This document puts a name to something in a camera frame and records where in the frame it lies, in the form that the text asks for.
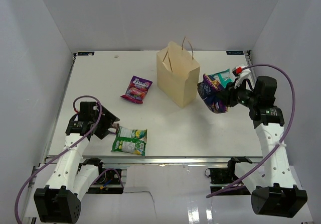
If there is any blue left table label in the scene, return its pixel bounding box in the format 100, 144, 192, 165
77, 51, 95, 56

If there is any teal snack packet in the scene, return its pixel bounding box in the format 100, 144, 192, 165
209, 69, 235, 88

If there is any red purple candy bag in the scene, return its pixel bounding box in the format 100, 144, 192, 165
121, 76, 153, 104

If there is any blue table label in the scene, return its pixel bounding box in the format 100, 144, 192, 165
226, 51, 244, 55
77, 51, 95, 56

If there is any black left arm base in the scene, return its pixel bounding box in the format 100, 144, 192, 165
87, 170, 123, 194

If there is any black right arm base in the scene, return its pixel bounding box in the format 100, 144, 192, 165
204, 168, 250, 196

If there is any brown chocolate bar wrapper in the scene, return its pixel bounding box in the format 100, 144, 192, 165
108, 123, 120, 135

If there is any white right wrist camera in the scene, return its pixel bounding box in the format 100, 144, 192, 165
230, 65, 251, 88

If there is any green candy bag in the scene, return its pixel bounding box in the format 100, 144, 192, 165
111, 126, 147, 156

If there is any aluminium front table rail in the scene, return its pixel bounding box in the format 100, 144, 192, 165
40, 156, 266, 167

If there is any brown paper bag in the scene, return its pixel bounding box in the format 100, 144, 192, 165
156, 41, 200, 108

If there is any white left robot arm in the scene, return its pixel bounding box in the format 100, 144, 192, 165
34, 101, 119, 223

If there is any blue right table label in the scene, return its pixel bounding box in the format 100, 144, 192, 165
226, 51, 244, 55

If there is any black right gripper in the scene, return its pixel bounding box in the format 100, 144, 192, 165
216, 78, 259, 108

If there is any purple nut snack bag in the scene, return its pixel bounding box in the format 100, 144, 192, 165
197, 74, 228, 114

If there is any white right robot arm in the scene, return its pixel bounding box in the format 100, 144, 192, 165
219, 76, 307, 218

